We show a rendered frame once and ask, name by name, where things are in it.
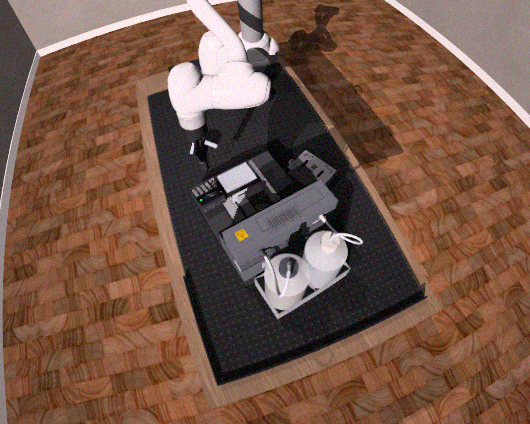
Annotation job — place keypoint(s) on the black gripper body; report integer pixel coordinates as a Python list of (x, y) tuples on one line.
[(194, 135)]

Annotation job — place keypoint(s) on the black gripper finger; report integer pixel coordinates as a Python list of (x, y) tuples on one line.
[(205, 149), (198, 155)]

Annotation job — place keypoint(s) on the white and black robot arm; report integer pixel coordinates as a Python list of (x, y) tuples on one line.
[(237, 85)]

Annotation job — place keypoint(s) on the white plastic bottle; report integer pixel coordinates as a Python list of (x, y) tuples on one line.
[(300, 277), (323, 264)]

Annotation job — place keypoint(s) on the white flexible hose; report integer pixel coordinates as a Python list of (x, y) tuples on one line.
[(289, 265)]

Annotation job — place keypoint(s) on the white curved hose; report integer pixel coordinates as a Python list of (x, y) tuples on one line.
[(344, 234)]

